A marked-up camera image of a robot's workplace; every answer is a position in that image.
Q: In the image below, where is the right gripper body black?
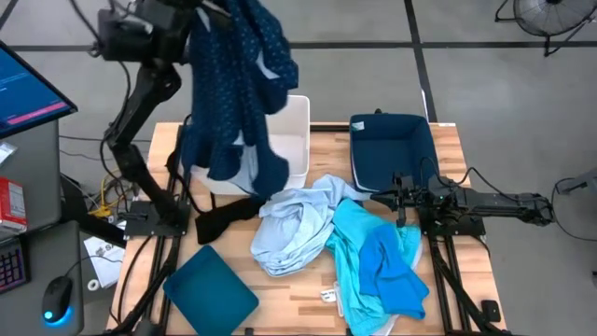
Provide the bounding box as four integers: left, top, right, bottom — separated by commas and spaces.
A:
392, 171, 433, 229

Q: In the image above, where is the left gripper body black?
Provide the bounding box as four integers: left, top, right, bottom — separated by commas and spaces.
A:
137, 0, 202, 65

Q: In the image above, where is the medium blue cloth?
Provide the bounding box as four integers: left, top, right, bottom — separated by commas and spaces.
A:
357, 222, 430, 321

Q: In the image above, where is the pale blue cloth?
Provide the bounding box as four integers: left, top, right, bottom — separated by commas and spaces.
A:
250, 174, 369, 277

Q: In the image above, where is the navy dotted cloth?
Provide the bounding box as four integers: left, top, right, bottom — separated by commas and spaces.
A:
179, 0, 299, 200

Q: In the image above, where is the navy fabric storage bin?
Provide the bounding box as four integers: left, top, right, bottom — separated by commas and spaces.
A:
348, 113, 440, 193

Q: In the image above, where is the turquoise cloth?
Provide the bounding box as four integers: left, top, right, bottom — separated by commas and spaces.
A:
325, 198, 423, 336

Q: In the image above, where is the white perforated plastic basket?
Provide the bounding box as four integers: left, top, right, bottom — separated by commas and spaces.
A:
188, 94, 312, 196

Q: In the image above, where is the small black block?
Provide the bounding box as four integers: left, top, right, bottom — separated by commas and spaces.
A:
480, 300, 503, 323

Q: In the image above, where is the computer monitor blue screen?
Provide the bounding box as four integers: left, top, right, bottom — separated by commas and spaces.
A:
0, 39, 79, 140

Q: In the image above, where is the black cloth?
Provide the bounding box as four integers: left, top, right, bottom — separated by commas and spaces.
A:
194, 195, 267, 245

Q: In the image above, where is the grey desk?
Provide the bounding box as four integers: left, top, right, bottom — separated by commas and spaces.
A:
0, 119, 86, 336

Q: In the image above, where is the teal flat lid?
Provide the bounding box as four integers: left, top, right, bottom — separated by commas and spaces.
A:
161, 245, 260, 336

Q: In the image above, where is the clear plastic packet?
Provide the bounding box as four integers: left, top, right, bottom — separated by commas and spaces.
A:
0, 142, 19, 167

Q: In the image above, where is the black floor fan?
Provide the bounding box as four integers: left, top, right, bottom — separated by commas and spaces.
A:
494, 0, 597, 58

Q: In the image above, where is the red cardboard box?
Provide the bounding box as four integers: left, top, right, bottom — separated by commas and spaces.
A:
0, 175, 28, 234

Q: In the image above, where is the white paper sheet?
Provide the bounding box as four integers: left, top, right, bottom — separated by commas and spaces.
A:
83, 236, 126, 289

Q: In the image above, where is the keyboard with coloured backlight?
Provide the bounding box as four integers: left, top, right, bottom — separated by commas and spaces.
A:
0, 240, 30, 295

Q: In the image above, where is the black mouse blue light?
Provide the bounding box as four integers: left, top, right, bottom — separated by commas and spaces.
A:
41, 275, 75, 325

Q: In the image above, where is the black aluminium frame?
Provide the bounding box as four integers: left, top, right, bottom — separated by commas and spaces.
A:
106, 123, 193, 336
417, 204, 514, 336

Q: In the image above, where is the black floor cable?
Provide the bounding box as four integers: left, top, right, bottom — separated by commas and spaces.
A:
551, 175, 597, 244

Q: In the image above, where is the yellow cable bundle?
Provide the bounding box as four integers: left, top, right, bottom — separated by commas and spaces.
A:
90, 175, 118, 218

